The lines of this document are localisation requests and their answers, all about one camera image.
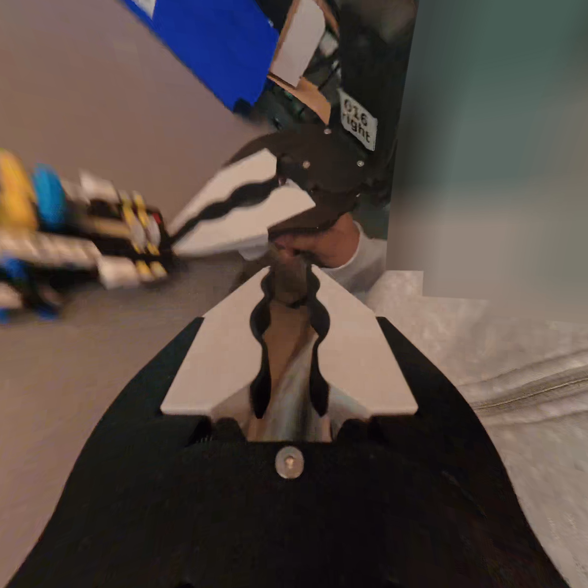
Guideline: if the cardboard box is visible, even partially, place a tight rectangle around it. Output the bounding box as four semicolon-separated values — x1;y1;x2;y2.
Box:
268;0;341;126

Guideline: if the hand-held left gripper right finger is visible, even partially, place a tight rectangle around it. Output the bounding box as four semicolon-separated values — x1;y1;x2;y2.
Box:
307;266;419;442

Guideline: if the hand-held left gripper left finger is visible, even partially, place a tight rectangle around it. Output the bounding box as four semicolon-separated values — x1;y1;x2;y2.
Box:
160;266;276;442

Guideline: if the blue box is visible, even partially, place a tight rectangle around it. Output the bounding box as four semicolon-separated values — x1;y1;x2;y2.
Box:
122;0;282;114

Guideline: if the lego crane model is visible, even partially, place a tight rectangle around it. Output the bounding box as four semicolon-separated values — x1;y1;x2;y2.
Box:
0;149;177;322

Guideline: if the person's right forearm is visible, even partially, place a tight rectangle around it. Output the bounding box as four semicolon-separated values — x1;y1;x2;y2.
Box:
317;223;389;304

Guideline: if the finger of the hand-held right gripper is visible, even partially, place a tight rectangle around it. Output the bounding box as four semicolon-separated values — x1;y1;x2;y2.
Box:
168;148;282;238
171;180;319;257

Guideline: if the person's right hand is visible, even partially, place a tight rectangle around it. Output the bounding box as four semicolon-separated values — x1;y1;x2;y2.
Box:
268;215;362;307

